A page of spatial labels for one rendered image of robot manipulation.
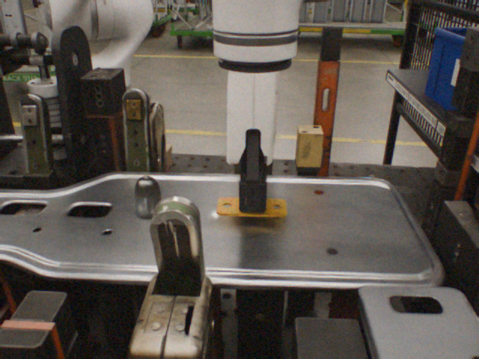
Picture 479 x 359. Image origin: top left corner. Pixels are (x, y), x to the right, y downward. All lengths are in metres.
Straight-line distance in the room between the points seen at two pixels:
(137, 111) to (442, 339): 0.48
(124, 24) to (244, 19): 0.64
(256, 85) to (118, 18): 0.64
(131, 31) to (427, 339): 0.85
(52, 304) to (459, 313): 0.37
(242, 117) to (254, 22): 0.09
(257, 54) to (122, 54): 0.65
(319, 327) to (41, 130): 0.48
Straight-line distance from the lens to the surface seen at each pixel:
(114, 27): 1.03
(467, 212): 0.61
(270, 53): 0.42
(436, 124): 0.85
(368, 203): 0.58
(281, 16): 0.42
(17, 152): 0.87
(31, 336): 0.43
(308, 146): 0.61
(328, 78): 0.62
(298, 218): 0.53
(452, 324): 0.43
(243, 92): 0.42
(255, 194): 0.49
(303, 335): 0.42
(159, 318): 0.34
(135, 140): 0.66
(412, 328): 0.42
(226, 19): 0.42
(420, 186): 1.32
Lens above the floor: 1.28
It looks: 27 degrees down
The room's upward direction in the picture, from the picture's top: straight up
